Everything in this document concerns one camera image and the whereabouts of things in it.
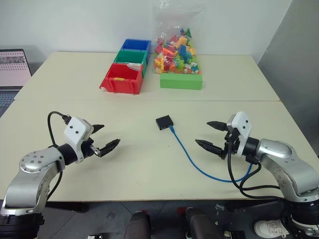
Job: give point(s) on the open laptop computer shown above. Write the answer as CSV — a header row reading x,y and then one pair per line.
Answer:
x,y
11,72

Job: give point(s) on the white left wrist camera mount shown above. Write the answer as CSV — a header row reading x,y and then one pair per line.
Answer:
x,y
74,132

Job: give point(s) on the clear bag of colourful blocks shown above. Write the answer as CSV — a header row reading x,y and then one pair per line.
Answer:
x,y
178,54

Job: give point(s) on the small black adapter box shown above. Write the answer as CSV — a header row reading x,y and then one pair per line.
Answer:
x,y
164,121

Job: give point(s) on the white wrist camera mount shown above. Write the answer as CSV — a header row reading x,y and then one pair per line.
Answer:
x,y
241,127
74,132

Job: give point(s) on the white sneaker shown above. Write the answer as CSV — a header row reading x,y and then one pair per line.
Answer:
x,y
270,228

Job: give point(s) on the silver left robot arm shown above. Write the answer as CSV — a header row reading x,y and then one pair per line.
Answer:
x,y
35,171

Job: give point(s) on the blue plastic storage bin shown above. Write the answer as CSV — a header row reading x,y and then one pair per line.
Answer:
x,y
135,44

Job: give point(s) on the green plastic storage bin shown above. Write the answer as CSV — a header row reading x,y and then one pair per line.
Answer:
x,y
129,57

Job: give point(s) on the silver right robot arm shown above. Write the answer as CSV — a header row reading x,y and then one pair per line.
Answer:
x,y
286,164

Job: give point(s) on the dark rounded shape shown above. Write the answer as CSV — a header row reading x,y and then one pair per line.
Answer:
x,y
138,226
200,224

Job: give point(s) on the red plastic storage bin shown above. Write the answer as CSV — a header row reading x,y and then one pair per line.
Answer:
x,y
124,85

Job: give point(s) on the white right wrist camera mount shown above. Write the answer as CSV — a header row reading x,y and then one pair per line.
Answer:
x,y
241,127

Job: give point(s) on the green rectangular foam block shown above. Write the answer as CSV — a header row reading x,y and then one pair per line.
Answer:
x,y
180,81

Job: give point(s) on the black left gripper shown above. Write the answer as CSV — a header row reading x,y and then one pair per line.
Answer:
x,y
87,149

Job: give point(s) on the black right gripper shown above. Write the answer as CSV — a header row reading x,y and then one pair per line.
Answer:
x,y
232,143

